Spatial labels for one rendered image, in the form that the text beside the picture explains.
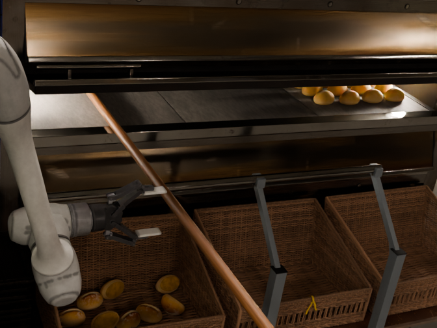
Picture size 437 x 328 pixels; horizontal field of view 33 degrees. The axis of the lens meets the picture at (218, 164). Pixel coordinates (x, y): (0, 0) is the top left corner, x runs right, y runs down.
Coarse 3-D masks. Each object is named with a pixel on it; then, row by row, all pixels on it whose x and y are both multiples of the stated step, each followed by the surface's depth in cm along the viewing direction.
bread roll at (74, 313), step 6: (60, 312) 251; (66, 312) 250; (72, 312) 250; (78, 312) 251; (66, 318) 249; (72, 318) 249; (78, 318) 250; (84, 318) 252; (66, 324) 249; (72, 324) 250; (78, 324) 251
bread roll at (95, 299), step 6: (84, 294) 260; (90, 294) 260; (96, 294) 261; (78, 300) 259; (84, 300) 258; (90, 300) 259; (96, 300) 260; (102, 300) 263; (78, 306) 259; (84, 306) 258; (90, 306) 259; (96, 306) 261
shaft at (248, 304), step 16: (96, 96) 274; (112, 128) 255; (128, 144) 243; (144, 160) 234; (176, 208) 211; (192, 224) 204; (208, 256) 193; (224, 272) 186; (240, 288) 180; (256, 304) 176; (256, 320) 172
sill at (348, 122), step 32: (64, 128) 253; (96, 128) 256; (128, 128) 260; (160, 128) 264; (192, 128) 268; (224, 128) 274; (256, 128) 280; (288, 128) 286; (320, 128) 293; (352, 128) 300
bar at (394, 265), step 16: (240, 176) 241; (256, 176) 243; (272, 176) 245; (288, 176) 247; (304, 176) 250; (320, 176) 253; (64, 192) 215; (80, 192) 217; (96, 192) 219; (256, 192) 244; (384, 208) 261; (384, 224) 261; (272, 240) 239; (272, 256) 237; (400, 256) 255; (272, 272) 236; (384, 272) 261; (400, 272) 259; (272, 288) 236; (384, 288) 262; (272, 304) 239; (384, 304) 264; (272, 320) 243; (384, 320) 268
